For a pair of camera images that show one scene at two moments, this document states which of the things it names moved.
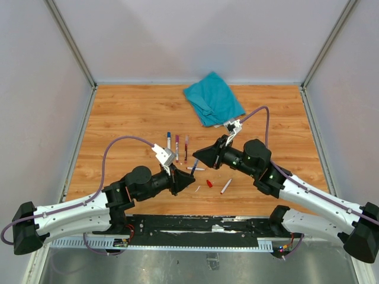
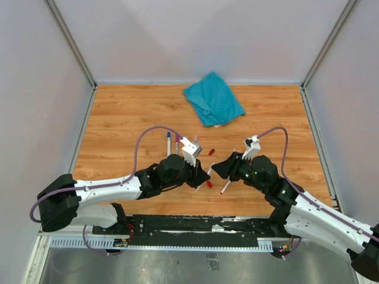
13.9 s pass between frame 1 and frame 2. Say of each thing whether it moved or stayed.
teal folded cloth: stayed
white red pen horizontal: moved
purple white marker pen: stayed
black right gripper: moved
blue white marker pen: stayed
